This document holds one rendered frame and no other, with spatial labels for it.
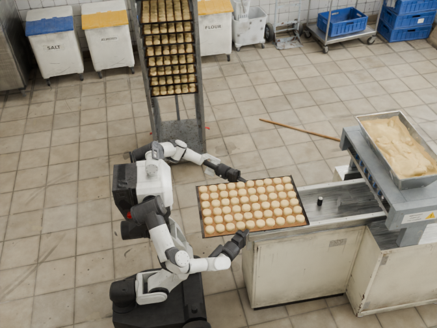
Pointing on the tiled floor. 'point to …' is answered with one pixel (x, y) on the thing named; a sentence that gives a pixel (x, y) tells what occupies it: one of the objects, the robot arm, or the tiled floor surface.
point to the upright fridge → (13, 49)
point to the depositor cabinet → (389, 264)
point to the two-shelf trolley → (339, 35)
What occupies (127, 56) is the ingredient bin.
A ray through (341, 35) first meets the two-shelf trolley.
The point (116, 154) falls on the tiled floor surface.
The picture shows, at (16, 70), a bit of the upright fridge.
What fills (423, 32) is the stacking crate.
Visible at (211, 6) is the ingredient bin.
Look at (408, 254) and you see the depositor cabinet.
